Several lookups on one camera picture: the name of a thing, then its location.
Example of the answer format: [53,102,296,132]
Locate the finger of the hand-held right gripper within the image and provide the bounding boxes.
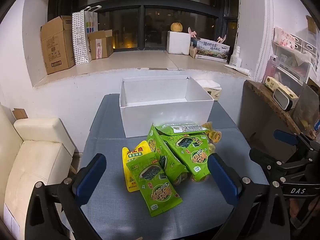
[273,129,320,160]
[249,148,320,182]

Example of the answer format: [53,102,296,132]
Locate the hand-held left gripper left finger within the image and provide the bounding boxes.
[25,153,108,240]

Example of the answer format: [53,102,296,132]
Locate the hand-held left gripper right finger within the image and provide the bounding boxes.
[207,152,292,240]

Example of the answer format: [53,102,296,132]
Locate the green seaweed snack packet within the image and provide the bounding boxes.
[146,124,192,186]
[126,158,183,218]
[155,122,208,137]
[160,134,211,182]

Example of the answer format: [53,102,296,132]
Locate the yellow snack packet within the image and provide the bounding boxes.
[122,145,152,192]

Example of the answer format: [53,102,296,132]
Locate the white cardboard box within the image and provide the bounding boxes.
[119,75,215,138]

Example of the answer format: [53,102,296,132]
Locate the clear plastic bag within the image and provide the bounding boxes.
[291,79,320,138]

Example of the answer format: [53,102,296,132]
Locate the small white device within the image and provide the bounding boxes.
[273,89,293,112]

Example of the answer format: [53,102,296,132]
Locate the round wooden side table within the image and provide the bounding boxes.
[239,79,303,160]

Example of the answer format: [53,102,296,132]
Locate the grey table cloth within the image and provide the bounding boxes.
[60,94,269,240]

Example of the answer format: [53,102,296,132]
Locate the yellow tissue pack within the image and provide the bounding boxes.
[265,76,299,108]

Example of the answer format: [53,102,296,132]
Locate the cream leather armchair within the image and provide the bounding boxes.
[0,104,75,240]

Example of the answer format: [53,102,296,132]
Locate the plastic storage drawers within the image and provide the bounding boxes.
[262,26,320,90]

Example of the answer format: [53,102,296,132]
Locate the white paper envelope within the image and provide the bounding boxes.
[223,64,250,77]

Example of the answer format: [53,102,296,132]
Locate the white tissue pack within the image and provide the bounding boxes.
[196,79,222,101]

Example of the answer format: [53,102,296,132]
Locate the white plastic bottle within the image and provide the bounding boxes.
[229,46,242,67]

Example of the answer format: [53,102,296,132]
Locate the cardboard scrap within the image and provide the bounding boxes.
[12,108,28,120]

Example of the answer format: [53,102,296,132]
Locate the pink floral pouch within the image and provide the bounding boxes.
[273,27,297,47]

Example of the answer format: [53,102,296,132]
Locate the printed landscape gift box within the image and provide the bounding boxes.
[195,39,230,63]

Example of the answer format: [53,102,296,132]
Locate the small open cardboard box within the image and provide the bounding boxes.
[87,29,114,60]

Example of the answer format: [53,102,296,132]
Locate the large brown cardboard box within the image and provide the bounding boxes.
[40,16,75,75]

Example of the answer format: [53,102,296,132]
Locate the dotted white paper bag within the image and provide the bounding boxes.
[72,6,98,65]

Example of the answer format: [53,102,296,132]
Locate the white foam box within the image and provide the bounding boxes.
[167,31,191,55]

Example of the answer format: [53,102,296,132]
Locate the brown wall note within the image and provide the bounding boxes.
[306,15,317,34]

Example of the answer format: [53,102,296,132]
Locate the black window frame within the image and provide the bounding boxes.
[47,0,240,53]

